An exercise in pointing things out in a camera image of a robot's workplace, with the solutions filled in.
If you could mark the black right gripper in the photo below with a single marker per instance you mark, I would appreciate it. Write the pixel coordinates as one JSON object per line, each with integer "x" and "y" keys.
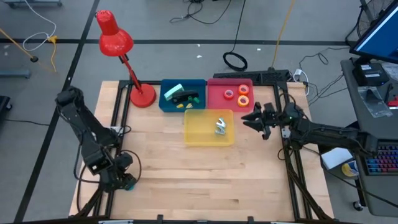
{"x": 273, "y": 119}

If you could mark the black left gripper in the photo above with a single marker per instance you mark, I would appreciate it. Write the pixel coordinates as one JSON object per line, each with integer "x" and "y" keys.
{"x": 113, "y": 179}

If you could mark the yellow tape roll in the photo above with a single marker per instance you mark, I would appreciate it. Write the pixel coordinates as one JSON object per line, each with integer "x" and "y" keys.
{"x": 239, "y": 101}

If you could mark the teal staple remover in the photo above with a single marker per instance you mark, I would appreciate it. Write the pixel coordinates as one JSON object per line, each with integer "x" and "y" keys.
{"x": 221, "y": 122}

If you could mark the orange tape roll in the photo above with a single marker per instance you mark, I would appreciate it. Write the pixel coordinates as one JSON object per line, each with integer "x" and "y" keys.
{"x": 240, "y": 89}

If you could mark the red tape roll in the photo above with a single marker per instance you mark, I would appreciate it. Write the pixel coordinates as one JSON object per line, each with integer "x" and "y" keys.
{"x": 225, "y": 94}

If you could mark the yellow staple remover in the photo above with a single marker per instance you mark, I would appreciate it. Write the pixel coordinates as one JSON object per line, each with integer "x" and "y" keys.
{"x": 189, "y": 105}
{"x": 179, "y": 106}

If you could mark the black stapler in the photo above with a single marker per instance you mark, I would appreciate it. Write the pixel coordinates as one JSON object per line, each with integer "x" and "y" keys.
{"x": 188, "y": 94}

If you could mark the mint green stapler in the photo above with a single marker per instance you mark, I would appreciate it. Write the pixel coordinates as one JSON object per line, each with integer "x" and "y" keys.
{"x": 174, "y": 91}

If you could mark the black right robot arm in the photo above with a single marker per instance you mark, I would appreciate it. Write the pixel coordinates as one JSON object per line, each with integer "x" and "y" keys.
{"x": 329, "y": 133}

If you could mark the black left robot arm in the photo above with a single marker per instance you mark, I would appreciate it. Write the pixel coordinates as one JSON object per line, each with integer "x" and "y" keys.
{"x": 77, "y": 121}

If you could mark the pink plastic bin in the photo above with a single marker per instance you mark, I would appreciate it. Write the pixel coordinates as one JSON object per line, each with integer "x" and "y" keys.
{"x": 217, "y": 102}

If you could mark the black flat electronics box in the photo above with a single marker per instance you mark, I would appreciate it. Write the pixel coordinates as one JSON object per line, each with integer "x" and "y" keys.
{"x": 236, "y": 77}

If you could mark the black tall electronics box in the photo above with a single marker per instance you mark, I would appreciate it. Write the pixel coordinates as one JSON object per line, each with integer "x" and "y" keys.
{"x": 275, "y": 76}

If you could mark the yellow translucent plastic bin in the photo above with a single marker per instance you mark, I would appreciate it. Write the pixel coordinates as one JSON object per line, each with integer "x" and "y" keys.
{"x": 199, "y": 130}

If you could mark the white power adapter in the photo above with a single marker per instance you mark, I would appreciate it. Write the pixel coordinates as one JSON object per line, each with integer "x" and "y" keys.
{"x": 298, "y": 74}

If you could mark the blue plastic bin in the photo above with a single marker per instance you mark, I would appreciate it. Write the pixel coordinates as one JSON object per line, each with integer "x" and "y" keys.
{"x": 199, "y": 85}

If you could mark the white cardboard box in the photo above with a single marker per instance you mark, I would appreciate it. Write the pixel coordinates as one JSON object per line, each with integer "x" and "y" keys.
{"x": 335, "y": 157}

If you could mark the grey side desk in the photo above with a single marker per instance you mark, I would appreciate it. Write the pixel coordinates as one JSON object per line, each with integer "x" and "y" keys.
{"x": 354, "y": 102}

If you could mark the clear plastic bag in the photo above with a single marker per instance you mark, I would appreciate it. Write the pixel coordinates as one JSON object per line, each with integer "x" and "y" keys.
{"x": 373, "y": 102}

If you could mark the black mini computer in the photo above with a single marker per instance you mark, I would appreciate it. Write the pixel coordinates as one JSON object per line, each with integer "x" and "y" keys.
{"x": 370, "y": 74}

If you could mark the backlit computer keyboard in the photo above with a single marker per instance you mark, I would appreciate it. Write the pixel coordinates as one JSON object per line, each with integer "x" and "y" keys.
{"x": 382, "y": 158}

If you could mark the red desk lamp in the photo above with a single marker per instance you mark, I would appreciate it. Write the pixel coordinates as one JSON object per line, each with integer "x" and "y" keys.
{"x": 115, "y": 40}

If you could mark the computer monitor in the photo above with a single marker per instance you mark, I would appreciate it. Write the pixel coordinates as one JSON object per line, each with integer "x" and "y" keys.
{"x": 379, "y": 37}

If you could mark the yellow pole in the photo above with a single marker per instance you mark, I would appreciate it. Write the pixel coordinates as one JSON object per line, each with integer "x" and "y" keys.
{"x": 18, "y": 46}

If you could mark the black aluminium table frame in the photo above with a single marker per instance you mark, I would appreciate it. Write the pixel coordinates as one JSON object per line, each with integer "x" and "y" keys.
{"x": 124, "y": 83}

